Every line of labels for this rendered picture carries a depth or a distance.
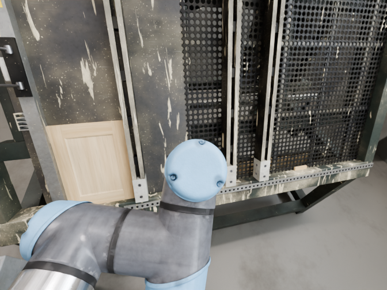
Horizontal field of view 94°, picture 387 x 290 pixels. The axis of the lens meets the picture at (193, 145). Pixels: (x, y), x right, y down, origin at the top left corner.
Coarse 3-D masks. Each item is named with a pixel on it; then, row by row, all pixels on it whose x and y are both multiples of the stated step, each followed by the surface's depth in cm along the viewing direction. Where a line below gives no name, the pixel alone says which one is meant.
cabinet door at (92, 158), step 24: (120, 120) 82; (72, 144) 79; (96, 144) 82; (120, 144) 84; (72, 168) 82; (96, 168) 85; (120, 168) 87; (72, 192) 85; (96, 192) 88; (120, 192) 91
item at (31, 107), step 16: (0, 16) 61; (0, 32) 62; (16, 32) 64; (32, 80) 70; (32, 112) 70; (32, 128) 72; (48, 144) 76; (48, 160) 77; (48, 176) 79; (64, 192) 84
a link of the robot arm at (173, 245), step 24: (144, 216) 23; (168, 216) 21; (192, 216) 21; (120, 240) 20; (144, 240) 20; (168, 240) 20; (192, 240) 20; (120, 264) 20; (144, 264) 20; (168, 264) 20; (192, 264) 20; (168, 288) 19; (192, 288) 20
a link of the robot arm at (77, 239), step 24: (48, 216) 21; (72, 216) 21; (96, 216) 22; (120, 216) 22; (24, 240) 20; (48, 240) 19; (72, 240) 19; (96, 240) 20; (48, 264) 17; (72, 264) 18; (96, 264) 20; (24, 288) 16; (48, 288) 16; (72, 288) 17
